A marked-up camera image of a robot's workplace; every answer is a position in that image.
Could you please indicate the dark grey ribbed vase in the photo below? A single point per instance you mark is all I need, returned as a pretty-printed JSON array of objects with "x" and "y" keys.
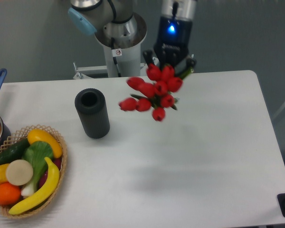
[{"x": 91, "y": 107}]

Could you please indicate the beige round slice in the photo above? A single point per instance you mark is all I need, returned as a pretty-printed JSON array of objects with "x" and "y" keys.
[{"x": 19, "y": 172}]

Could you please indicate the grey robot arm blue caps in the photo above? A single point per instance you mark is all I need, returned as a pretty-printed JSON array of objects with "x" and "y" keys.
[{"x": 121, "y": 31}]

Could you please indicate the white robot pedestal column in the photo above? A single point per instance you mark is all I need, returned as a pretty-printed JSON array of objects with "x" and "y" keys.
[{"x": 123, "y": 62}]

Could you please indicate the yellow banana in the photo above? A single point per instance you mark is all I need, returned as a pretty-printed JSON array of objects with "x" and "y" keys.
[{"x": 40, "y": 195}]

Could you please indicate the orange fruit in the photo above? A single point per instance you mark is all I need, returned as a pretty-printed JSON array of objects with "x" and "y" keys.
[{"x": 9, "y": 194}]

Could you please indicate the green bok choy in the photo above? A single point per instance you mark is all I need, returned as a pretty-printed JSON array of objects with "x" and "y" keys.
[{"x": 35, "y": 154}]

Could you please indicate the yellow squash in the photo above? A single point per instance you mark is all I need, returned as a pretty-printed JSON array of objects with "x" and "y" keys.
[{"x": 41, "y": 135}]

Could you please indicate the red tulip bouquet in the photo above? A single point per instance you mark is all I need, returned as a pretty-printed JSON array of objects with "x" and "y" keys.
[{"x": 156, "y": 95}]

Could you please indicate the woven wicker basket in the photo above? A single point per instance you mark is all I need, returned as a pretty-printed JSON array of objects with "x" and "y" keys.
[{"x": 20, "y": 135}]

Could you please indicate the dark green cucumber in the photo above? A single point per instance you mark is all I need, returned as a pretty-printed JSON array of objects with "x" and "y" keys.
[{"x": 14, "y": 152}]

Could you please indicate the purple eggplant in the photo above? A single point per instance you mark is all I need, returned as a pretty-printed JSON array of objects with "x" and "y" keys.
[{"x": 43, "y": 179}]

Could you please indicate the white metal mounting bracket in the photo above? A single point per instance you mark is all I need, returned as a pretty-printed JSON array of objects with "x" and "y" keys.
[{"x": 101, "y": 71}]

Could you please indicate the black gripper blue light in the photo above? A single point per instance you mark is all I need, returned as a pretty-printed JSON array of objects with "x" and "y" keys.
[{"x": 171, "y": 46}]

